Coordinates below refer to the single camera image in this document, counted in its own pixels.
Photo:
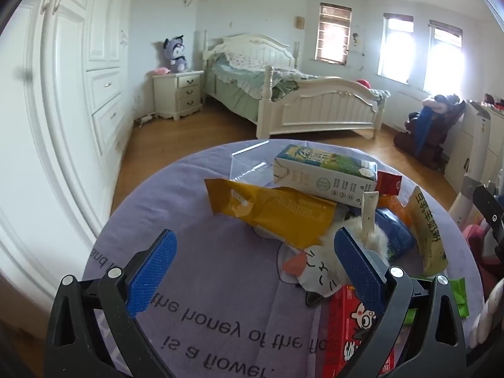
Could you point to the narrow bright window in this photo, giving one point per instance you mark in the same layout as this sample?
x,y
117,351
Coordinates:
x,y
393,47

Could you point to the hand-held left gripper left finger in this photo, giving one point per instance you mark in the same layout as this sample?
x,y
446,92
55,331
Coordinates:
x,y
154,271

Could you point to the white cabinet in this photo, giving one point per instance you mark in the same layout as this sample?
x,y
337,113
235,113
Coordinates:
x,y
484,138

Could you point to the white green milk carton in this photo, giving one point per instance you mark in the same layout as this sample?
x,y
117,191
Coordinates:
x,y
327,173

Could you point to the wide bright window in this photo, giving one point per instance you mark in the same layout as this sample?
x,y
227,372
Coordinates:
x,y
443,59

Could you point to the orange snack packet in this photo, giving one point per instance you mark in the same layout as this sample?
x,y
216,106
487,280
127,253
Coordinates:
x,y
395,206

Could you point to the blue cloth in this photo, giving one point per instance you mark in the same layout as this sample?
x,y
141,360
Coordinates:
x,y
424,130

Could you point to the cream nightstand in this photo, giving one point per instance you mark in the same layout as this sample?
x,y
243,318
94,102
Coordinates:
x,y
181,92

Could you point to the pink cloth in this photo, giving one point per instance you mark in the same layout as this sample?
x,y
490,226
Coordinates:
x,y
478,252

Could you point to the yellow snack packet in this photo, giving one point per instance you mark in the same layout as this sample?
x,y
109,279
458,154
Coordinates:
x,y
275,208

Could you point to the white wardrobe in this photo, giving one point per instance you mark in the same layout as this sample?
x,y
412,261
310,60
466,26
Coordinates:
x,y
71,94

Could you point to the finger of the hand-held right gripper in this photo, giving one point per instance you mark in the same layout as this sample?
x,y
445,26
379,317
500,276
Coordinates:
x,y
490,210

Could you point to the cream wooden bed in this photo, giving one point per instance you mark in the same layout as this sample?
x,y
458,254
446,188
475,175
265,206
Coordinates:
x,y
319,106

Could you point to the yellow packet with dark print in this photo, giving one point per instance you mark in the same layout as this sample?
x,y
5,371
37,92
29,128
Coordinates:
x,y
429,236

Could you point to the dark blue wrapper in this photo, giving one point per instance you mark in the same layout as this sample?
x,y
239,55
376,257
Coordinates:
x,y
395,236

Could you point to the white power strip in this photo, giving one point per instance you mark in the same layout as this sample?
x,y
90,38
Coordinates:
x,y
146,119

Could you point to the small red packet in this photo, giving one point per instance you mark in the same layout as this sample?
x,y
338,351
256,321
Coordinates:
x,y
389,183

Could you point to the dark brown armchair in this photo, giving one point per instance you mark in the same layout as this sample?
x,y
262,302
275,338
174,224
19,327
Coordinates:
x,y
437,138

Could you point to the red item on bed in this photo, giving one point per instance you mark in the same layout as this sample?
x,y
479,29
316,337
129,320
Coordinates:
x,y
363,83

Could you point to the clear acrylic box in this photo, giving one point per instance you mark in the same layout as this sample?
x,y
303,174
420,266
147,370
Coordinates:
x,y
252,161

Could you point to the window with brown blind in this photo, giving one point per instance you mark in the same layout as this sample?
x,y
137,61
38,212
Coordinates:
x,y
332,33

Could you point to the white braided cloth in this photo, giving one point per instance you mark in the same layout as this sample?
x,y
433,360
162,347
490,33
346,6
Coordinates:
x,y
486,319

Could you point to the white cat plush toy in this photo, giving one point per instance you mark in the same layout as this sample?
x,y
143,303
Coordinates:
x,y
311,271

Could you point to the purple plush toy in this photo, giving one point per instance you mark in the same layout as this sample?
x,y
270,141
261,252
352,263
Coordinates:
x,y
176,53

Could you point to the green bedspread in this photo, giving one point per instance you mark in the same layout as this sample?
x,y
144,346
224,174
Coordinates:
x,y
232,80

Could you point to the red cartoon box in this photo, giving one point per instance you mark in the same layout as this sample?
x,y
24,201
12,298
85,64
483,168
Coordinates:
x,y
346,330

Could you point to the bright green packet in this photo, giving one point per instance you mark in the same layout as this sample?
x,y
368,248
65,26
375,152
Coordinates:
x,y
460,297

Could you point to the pile of clothes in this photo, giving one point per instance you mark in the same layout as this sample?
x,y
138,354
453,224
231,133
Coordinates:
x,y
443,103

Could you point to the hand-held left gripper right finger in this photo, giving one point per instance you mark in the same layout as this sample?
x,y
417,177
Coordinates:
x,y
358,267

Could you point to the white furry brush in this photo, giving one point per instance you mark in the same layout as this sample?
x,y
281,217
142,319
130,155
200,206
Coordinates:
x,y
370,220

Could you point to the small wooden wall hanging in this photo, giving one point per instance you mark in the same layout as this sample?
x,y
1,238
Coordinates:
x,y
300,22

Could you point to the small pink plush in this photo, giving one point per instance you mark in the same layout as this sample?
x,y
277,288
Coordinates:
x,y
159,71

